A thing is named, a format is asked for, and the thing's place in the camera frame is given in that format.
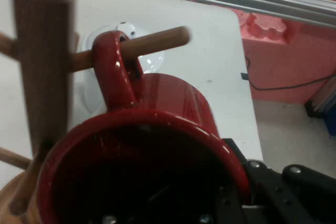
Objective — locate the brown wooden mug tree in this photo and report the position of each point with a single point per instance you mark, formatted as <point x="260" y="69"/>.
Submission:
<point x="42" y="51"/>

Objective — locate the black tape marker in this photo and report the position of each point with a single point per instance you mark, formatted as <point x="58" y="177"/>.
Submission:
<point x="244" y="76"/>

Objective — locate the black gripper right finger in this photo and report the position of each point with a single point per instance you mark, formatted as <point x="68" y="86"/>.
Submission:
<point x="288" y="197"/>

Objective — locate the red enamel mug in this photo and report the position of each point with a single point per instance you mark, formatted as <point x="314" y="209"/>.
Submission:
<point x="170" y="98"/>

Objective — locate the dark metal frame piece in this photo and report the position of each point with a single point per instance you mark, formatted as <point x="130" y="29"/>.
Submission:
<point x="321" y="100"/>

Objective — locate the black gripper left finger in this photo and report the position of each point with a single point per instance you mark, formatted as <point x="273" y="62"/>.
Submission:
<point x="204" y="217"/>

